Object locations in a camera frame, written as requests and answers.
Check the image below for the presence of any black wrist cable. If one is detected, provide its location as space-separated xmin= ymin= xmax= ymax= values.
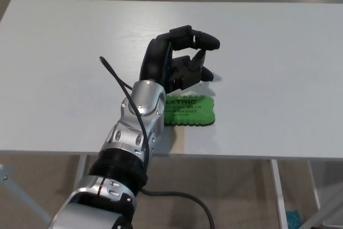
xmin=99 ymin=56 xmax=215 ymax=229

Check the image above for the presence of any white table leg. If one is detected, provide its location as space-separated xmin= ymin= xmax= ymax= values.
xmin=270 ymin=159 xmax=289 ymax=229
xmin=71 ymin=155 xmax=90 ymax=188
xmin=306 ymin=160 xmax=322 ymax=211

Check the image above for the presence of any teal textured object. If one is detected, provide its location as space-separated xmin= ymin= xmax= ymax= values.
xmin=285 ymin=209 xmax=302 ymax=229

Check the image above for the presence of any green whiteboard eraser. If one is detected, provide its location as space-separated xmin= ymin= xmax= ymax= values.
xmin=163 ymin=93 xmax=217 ymax=128

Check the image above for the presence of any grey-blue metal stand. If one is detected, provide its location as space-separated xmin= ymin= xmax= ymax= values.
xmin=0 ymin=163 xmax=52 ymax=225

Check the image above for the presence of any grey metal frame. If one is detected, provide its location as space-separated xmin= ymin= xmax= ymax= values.
xmin=302 ymin=196 xmax=343 ymax=229

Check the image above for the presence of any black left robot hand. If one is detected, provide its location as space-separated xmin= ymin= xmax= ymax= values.
xmin=138 ymin=25 xmax=222 ymax=97

